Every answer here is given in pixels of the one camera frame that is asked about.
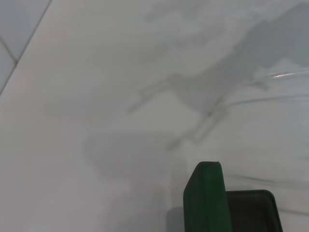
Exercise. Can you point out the clear plastic glasses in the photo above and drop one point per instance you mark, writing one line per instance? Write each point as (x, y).
(280, 75)

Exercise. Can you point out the green glasses case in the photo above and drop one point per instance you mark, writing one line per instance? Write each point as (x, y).
(205, 200)

